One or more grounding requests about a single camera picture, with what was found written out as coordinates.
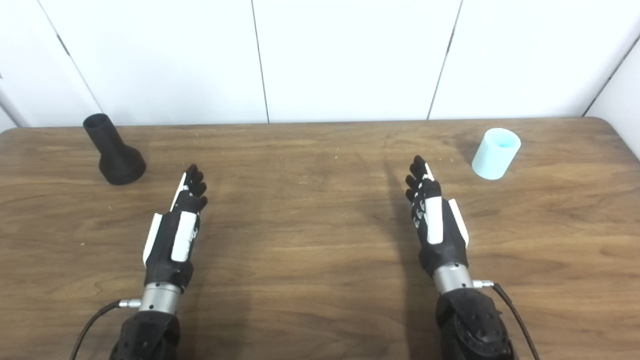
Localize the black flared nozzle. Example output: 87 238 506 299
82 113 147 186

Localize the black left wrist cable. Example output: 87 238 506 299
69 298 143 360

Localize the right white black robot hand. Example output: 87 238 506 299
405 155 471 279

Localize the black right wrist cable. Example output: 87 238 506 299
472 279 542 360

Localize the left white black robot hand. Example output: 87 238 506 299
142 163 209 292

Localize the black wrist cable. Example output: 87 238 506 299
69 298 143 360
472 279 542 360

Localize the light-blue hose piece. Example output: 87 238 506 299
471 128 522 181

